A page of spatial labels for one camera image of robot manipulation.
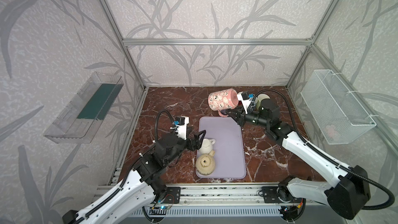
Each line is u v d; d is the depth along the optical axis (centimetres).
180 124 58
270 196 73
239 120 63
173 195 72
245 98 62
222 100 65
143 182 48
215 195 75
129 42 94
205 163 75
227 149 89
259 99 62
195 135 61
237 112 65
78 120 64
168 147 49
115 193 44
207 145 80
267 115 56
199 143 61
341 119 61
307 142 49
